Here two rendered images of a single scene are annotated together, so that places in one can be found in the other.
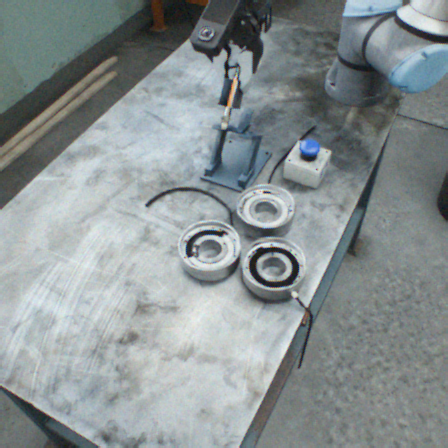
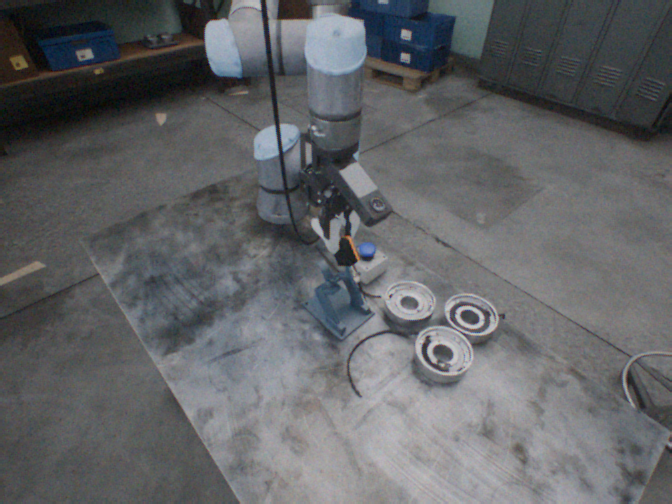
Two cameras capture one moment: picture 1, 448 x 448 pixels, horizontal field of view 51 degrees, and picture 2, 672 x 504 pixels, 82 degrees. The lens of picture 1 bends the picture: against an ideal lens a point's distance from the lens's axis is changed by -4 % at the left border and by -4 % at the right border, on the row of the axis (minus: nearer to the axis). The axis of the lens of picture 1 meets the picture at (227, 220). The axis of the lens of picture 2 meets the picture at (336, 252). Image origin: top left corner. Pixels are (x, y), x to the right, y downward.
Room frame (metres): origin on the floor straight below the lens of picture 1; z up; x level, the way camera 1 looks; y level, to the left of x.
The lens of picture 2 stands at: (0.54, 0.48, 1.47)
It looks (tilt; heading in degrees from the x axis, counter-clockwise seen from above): 43 degrees down; 290
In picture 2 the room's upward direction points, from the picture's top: straight up
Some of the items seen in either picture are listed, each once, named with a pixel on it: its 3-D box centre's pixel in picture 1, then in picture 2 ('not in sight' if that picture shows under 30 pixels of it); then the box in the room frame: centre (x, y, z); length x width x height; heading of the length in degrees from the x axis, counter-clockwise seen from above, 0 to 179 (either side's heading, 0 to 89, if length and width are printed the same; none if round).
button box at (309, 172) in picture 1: (308, 162); (365, 261); (0.71, -0.16, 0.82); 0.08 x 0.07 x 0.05; 152
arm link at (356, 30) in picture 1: (370, 26); (280, 155); (0.99, -0.32, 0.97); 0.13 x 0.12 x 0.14; 23
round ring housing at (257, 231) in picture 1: (265, 212); (408, 305); (0.58, -0.07, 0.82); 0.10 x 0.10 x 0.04
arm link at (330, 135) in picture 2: not in sight; (334, 126); (0.73, -0.02, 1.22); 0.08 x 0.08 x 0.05
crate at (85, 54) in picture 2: not in sight; (77, 45); (3.64, -1.98, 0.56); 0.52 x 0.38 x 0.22; 59
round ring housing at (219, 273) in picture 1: (210, 251); (442, 355); (0.49, 0.03, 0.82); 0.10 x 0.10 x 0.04
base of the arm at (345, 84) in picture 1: (359, 71); (282, 193); (1.00, -0.32, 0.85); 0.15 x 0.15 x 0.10
